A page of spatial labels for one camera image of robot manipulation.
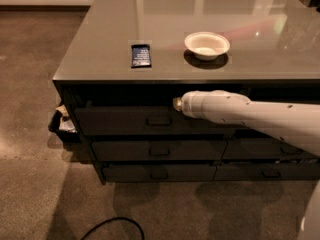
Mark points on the white bowl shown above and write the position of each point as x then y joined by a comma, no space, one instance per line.
207,46

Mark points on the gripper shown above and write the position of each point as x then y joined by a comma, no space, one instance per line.
190,106

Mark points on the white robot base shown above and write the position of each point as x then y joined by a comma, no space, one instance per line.
310,224

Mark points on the grey drawer cabinet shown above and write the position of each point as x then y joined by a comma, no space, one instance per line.
272,43

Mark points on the black bin with trash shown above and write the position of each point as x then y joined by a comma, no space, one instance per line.
62,126

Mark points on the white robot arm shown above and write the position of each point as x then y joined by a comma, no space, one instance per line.
223,107

